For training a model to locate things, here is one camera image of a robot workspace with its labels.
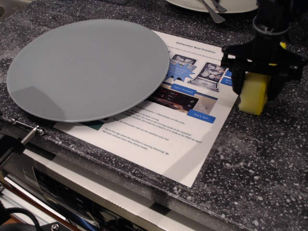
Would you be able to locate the black metal clamp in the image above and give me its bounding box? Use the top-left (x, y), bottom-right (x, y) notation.
top-left (0, 114), bottom-right (46, 170)

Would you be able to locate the metal fork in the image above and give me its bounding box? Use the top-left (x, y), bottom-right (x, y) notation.
top-left (212, 0), bottom-right (228, 13)

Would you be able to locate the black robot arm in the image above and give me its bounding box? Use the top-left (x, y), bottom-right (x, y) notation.
top-left (221, 0), bottom-right (308, 101)

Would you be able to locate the black cable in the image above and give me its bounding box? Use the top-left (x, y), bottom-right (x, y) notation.
top-left (0, 207), bottom-right (41, 231)

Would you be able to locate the grey round plate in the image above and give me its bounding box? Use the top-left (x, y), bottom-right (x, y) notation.
top-left (6, 19), bottom-right (169, 122)

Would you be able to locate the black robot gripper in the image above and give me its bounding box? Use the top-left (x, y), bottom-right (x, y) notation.
top-left (221, 24), bottom-right (303, 101)

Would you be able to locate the yellow sponge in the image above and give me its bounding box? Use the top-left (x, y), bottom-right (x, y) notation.
top-left (238, 72), bottom-right (271, 116)

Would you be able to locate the white plate at back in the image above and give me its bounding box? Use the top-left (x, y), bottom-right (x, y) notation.
top-left (166, 0), bottom-right (259, 14)

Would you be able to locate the metal spoon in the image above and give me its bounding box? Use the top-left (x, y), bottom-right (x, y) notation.
top-left (201, 0), bottom-right (225, 24)

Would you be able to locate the black bracket with screw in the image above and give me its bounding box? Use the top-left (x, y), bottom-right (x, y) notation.
top-left (39, 222), bottom-right (72, 231)

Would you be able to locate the laminated dishwasher instruction sheet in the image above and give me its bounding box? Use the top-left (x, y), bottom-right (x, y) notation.
top-left (54, 33), bottom-right (237, 187)

